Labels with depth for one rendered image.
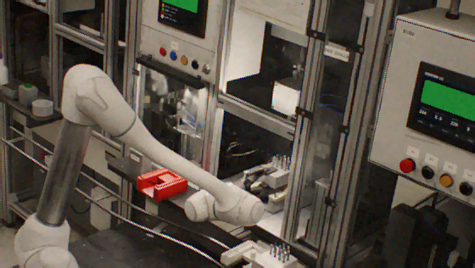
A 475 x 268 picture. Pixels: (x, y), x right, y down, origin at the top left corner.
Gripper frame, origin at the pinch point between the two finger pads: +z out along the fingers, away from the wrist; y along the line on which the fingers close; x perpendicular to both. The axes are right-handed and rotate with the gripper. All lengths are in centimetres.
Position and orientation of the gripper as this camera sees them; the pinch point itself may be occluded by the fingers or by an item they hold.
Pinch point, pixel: (268, 176)
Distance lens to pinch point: 266.6
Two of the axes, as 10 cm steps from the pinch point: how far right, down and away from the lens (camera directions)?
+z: 6.8, -2.5, 6.9
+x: -7.2, -3.5, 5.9
